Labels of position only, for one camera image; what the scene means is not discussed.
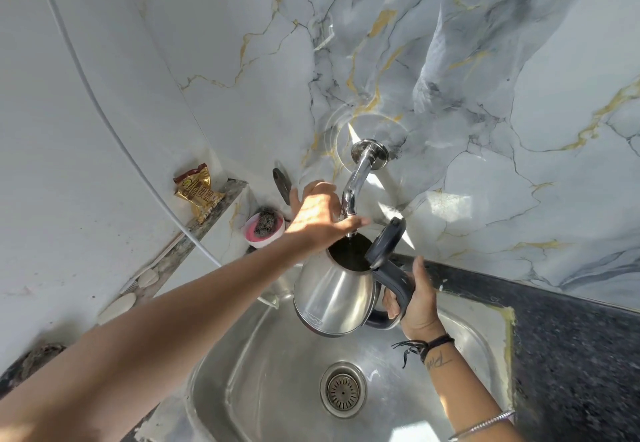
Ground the person's left hand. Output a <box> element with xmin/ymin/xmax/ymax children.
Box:
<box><xmin>284</xmin><ymin>180</ymin><xmax>372</xmax><ymax>257</ymax></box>

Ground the person's right hand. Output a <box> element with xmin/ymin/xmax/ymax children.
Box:
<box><xmin>382</xmin><ymin>256</ymin><xmax>447</xmax><ymax>342</ymax></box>

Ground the chrome wall tap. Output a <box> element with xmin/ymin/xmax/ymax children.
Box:
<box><xmin>340</xmin><ymin>139</ymin><xmax>390</xmax><ymax>223</ymax></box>

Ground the stainless steel electric kettle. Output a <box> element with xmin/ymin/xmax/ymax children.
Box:
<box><xmin>292</xmin><ymin>217</ymin><xmax>417</xmax><ymax>338</ymax></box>

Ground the person's left forearm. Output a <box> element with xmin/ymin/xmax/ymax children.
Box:
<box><xmin>0</xmin><ymin>233</ymin><xmax>313</xmax><ymax>442</ymax></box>

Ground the person's right forearm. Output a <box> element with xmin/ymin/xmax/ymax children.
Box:
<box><xmin>424</xmin><ymin>338</ymin><xmax>527</xmax><ymax>442</ymax></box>

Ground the black thread wristband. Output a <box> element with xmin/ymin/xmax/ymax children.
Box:
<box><xmin>391</xmin><ymin>334</ymin><xmax>456</xmax><ymax>369</ymax></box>

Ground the dark steel wool scrubber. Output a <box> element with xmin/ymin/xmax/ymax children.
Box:
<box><xmin>253</xmin><ymin>207</ymin><xmax>278</xmax><ymax>238</ymax></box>

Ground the pink and white dish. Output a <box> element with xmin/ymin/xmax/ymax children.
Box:
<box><xmin>242</xmin><ymin>209</ymin><xmax>286</xmax><ymax>249</ymax></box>

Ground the round metal drain strainer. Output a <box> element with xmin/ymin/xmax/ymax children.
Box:
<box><xmin>319</xmin><ymin>361</ymin><xmax>368</xmax><ymax>419</ymax></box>

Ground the silver bangle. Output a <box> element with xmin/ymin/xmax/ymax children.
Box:
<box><xmin>448</xmin><ymin>409</ymin><xmax>516</xmax><ymax>442</ymax></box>

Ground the gold snack packet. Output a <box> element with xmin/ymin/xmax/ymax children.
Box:
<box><xmin>173</xmin><ymin>163</ymin><xmax>226</xmax><ymax>224</ymax></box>

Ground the stainless steel sink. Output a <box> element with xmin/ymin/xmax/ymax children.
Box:
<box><xmin>185</xmin><ymin>266</ymin><xmax>517</xmax><ymax>442</ymax></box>

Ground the white wall cable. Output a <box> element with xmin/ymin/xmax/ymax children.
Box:
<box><xmin>31</xmin><ymin>0</ymin><xmax>222</xmax><ymax>267</ymax></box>

